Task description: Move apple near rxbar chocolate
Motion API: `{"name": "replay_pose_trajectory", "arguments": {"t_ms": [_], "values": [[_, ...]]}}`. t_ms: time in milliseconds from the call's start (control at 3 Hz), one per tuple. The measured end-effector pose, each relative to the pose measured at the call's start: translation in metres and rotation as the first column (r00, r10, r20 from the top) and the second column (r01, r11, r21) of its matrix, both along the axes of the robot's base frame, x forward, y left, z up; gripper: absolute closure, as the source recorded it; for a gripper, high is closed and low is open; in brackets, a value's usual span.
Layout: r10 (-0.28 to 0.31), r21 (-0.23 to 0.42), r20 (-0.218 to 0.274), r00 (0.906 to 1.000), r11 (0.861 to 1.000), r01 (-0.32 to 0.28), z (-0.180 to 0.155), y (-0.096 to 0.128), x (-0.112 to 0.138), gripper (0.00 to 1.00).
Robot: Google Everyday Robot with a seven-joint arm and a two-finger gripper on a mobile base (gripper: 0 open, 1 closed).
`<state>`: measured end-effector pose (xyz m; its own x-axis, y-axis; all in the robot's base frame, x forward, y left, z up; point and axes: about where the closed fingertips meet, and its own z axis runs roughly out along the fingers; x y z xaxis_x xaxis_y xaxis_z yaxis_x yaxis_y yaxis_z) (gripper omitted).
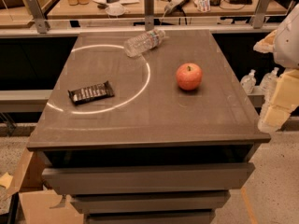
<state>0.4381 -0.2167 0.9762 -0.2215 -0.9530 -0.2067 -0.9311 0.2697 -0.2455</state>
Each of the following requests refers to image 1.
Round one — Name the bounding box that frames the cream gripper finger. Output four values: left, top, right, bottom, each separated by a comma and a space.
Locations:
258, 69, 299, 133
253, 30, 277, 53

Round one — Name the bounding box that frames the red apple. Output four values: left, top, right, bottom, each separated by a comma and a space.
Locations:
176, 63, 203, 91

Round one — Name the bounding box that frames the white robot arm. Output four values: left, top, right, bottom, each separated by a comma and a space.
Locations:
253, 4, 299, 133

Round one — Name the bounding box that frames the black rxbar chocolate wrapper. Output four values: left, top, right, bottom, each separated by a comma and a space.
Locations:
68, 81, 114, 105

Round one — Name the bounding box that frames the small bottle right on ledge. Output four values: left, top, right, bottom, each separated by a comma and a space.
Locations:
260, 67, 279, 91

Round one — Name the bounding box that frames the small bottle on ledge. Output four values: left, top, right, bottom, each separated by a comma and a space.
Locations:
260, 67, 279, 91
240, 69, 256, 94

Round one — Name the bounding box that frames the small bottle left on ledge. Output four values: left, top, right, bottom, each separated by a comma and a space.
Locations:
240, 69, 256, 94

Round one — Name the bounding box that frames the white patterned cup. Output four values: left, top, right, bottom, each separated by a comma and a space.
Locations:
193, 0, 210, 12

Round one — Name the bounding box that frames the grey power strip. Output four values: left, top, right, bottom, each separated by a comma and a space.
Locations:
164, 0, 189, 14

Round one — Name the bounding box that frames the clear plastic water bottle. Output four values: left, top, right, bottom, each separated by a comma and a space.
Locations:
123, 29, 165, 57

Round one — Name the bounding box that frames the grey drawer cabinet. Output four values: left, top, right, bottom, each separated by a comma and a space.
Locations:
28, 30, 270, 224

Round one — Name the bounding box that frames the white bowl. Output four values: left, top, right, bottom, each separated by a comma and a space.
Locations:
106, 4, 125, 17

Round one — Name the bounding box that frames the cardboard box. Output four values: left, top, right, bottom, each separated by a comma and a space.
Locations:
7, 148, 84, 224

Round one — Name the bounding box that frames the metal bracket right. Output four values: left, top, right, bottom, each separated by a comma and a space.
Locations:
251, 0, 270, 29

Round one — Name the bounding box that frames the metal bracket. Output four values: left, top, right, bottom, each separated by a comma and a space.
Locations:
251, 0, 270, 29
144, 0, 154, 31
26, 0, 50, 34

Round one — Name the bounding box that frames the metal bracket middle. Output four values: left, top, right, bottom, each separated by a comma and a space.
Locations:
144, 0, 154, 31

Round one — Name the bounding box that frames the metal bracket left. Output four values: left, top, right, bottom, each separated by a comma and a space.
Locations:
26, 0, 50, 34

